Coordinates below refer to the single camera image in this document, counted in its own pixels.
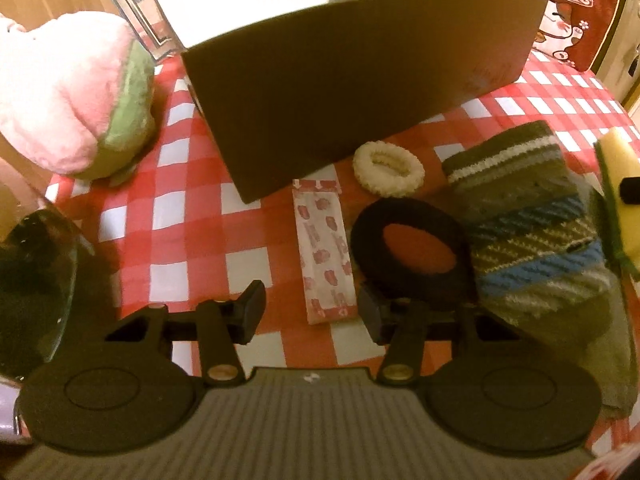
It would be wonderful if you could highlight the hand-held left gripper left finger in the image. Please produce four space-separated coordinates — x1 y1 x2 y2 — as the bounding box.
102 280 267 387

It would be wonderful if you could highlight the black scrunchie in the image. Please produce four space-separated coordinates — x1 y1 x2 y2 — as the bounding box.
350 197 473 307

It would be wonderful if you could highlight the clear glass dish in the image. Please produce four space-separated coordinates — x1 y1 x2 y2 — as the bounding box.
0 210 81 381

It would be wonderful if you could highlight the red printed paper packet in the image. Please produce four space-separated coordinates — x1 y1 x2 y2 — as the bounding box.
292 178 360 325

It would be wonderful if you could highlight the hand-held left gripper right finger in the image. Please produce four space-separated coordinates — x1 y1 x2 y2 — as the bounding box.
357 282 522 387

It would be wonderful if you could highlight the white scrunchie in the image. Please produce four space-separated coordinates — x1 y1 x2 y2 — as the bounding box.
352 141 426 198

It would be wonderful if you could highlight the grey cloth with blue trim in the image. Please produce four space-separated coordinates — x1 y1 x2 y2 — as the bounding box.
590 285 640 411

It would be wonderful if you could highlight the striped knit sock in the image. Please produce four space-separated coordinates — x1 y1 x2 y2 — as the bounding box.
441 121 618 346

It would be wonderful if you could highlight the brown cardboard box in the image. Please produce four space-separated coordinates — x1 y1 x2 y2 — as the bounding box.
150 0 548 205

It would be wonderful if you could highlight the red white checked tablecloth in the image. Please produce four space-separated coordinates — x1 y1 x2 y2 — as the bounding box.
45 50 640 461

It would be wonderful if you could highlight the yellow green sponge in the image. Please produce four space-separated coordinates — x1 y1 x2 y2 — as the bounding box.
593 127 640 281

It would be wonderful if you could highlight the pink star plush toy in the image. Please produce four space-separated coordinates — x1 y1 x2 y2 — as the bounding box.
0 10 157 181

